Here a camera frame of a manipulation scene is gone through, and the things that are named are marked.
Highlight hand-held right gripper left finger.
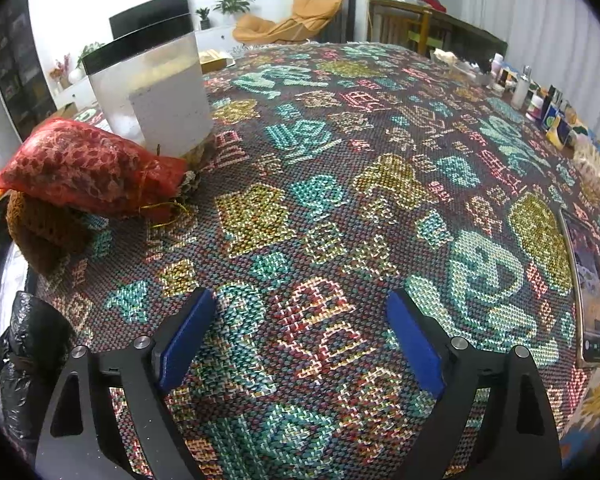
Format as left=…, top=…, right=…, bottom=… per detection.
left=35, top=287, right=217, bottom=480

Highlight leafy green plant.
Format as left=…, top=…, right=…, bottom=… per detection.
left=77, top=42, right=103, bottom=68

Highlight orange lounge chair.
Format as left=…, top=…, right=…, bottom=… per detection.
left=232, top=0, right=344, bottom=45

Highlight dark glass bookcase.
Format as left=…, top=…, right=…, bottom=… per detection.
left=0, top=0, right=56, bottom=146

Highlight colourful woven blanket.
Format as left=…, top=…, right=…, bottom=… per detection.
left=35, top=42, right=600, bottom=480

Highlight colourful packets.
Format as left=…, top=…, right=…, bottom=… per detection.
left=542, top=95, right=581, bottom=148

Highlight brown knitted pouch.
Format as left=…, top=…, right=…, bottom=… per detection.
left=6, top=192, right=93, bottom=276

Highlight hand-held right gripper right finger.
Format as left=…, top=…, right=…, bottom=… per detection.
left=386, top=288, right=563, bottom=480

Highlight black plastic bag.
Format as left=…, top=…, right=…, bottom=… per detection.
left=0, top=290, right=78, bottom=441

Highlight dark wooden chair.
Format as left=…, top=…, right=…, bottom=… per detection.
left=367, top=0, right=508, bottom=58

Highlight smartphone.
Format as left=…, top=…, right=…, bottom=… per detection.
left=560, top=207, right=600, bottom=363

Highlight large green potted plant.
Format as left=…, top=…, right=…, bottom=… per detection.
left=212, top=0, right=256, bottom=16

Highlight black television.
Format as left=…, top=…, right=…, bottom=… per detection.
left=108, top=0, right=190, bottom=41

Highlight red flower bouquet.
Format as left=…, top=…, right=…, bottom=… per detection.
left=50, top=55, right=73, bottom=88

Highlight yellow flat box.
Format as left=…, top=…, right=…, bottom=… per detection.
left=200, top=50, right=236, bottom=73

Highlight translucent container with black lid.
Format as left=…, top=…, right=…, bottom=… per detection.
left=82, top=11, right=215, bottom=158

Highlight red mesh bag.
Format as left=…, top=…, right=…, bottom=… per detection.
left=0, top=117, right=188, bottom=223

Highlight white spray bottle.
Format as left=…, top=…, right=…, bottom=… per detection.
left=514, top=66, right=533, bottom=108

